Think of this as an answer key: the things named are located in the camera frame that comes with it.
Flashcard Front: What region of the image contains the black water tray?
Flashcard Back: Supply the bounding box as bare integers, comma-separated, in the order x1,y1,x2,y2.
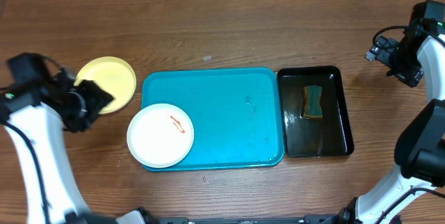
277,65,355,158

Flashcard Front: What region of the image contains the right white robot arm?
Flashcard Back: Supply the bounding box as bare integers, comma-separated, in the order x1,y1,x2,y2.
325,19,444,223

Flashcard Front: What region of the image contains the white plate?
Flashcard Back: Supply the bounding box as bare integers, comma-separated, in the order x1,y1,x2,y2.
127,104,195,168

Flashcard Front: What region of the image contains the yellow plate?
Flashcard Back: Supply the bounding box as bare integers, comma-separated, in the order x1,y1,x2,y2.
74,56,137,114

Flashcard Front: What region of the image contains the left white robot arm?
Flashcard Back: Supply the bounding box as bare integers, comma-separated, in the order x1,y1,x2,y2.
1,67,157,223

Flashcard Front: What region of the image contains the teal plastic tray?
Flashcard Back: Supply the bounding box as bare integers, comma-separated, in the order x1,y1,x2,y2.
141,67,285,171

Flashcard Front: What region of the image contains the green yellow sponge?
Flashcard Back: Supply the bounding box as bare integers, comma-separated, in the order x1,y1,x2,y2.
301,85,323,119

